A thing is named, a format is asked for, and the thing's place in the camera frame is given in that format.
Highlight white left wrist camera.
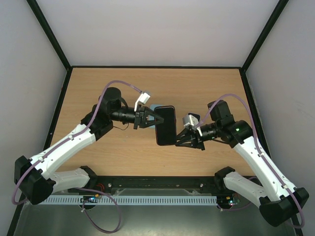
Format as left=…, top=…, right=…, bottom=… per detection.
left=134, top=91, right=151, bottom=112

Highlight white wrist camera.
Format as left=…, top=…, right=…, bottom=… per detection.
left=134, top=91, right=151, bottom=112
left=182, top=113, right=200, bottom=129

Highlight light blue card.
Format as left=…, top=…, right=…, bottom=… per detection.
left=150, top=104, right=162, bottom=112

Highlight black enclosure frame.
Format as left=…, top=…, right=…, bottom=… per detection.
left=4, top=0, right=315, bottom=236

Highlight purple smartphone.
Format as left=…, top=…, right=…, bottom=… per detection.
left=155, top=106, right=176, bottom=146

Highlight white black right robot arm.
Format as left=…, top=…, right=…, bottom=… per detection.
left=175, top=100, right=309, bottom=227

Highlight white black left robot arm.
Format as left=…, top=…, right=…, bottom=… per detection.
left=14, top=87, right=164, bottom=205

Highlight circuit board with leds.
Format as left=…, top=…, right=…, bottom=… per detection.
left=225, top=193, right=240, bottom=206
left=80, top=194, right=102, bottom=204

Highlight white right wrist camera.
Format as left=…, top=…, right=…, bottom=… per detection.
left=182, top=113, right=200, bottom=129

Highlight right circuit board with leds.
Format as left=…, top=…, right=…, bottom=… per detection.
left=225, top=193, right=240, bottom=206

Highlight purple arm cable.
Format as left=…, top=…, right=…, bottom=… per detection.
left=196, top=93, right=306, bottom=229
left=11, top=80, right=145, bottom=233

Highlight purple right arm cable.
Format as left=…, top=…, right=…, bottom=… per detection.
left=196, top=93, right=306, bottom=229

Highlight left circuit board with leds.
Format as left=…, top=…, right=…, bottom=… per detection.
left=80, top=194, right=102, bottom=204

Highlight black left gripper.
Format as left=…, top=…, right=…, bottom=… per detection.
left=110, top=105, right=164, bottom=131

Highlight grey metal front plate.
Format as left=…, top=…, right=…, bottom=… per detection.
left=14, top=205, right=295, bottom=236

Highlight white slotted cable duct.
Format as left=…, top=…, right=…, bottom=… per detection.
left=42, top=195, right=217, bottom=206

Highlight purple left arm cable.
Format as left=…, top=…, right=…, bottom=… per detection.
left=11, top=80, right=145, bottom=233

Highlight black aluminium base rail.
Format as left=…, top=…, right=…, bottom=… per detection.
left=90, top=176, right=234, bottom=196

